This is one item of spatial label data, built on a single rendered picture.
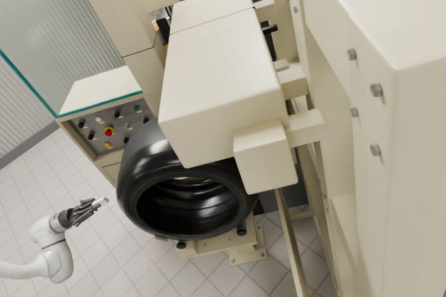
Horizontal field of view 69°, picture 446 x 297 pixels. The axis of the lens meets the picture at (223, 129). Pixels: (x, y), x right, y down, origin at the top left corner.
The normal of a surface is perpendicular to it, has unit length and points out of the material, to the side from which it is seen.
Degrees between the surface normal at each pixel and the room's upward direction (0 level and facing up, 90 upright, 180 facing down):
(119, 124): 90
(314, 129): 90
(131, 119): 90
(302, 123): 0
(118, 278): 0
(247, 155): 72
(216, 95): 0
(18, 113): 90
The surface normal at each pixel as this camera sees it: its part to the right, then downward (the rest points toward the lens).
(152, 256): -0.29, -0.70
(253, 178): -0.04, 0.42
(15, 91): 0.65, 0.35
